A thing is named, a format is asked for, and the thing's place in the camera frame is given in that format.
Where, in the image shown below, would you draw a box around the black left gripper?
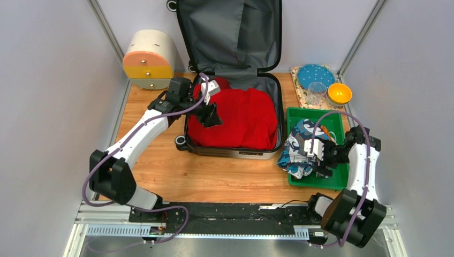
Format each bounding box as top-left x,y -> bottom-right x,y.
180,92 -> 223,129

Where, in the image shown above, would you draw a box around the red garment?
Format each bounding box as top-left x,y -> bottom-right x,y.
187,77 -> 278,150

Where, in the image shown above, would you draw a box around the blue orange patterned shorts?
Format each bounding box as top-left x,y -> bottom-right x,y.
277,118 -> 337,179

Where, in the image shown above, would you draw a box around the astronaut print suitcase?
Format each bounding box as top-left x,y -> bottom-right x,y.
175,1 -> 285,160

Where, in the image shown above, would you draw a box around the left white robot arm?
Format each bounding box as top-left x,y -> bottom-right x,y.
82,73 -> 222,222

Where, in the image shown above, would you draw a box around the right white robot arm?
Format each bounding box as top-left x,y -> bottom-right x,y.
304,126 -> 387,248

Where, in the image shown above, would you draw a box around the green plastic tray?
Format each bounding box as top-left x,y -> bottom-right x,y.
286,108 -> 349,190

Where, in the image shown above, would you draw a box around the floral placemat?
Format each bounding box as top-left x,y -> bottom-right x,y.
290,65 -> 343,110

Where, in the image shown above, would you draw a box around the orange bowl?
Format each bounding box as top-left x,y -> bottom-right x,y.
327,83 -> 353,106

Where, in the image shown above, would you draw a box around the clear plastic cup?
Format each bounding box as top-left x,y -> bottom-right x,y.
307,82 -> 327,105

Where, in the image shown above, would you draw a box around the cream mini drawer cabinet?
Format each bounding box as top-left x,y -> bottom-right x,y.
123,29 -> 177,90

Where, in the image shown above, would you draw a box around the teal dotted plate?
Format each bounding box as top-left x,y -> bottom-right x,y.
297,64 -> 336,89

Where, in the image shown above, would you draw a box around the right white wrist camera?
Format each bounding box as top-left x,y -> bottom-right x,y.
304,139 -> 324,161

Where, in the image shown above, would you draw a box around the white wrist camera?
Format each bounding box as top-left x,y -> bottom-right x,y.
304,139 -> 324,161
201,80 -> 221,104

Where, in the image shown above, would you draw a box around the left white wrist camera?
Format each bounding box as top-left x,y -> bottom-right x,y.
201,80 -> 221,104

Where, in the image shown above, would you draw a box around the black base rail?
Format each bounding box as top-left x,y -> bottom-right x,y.
128,201 -> 322,236

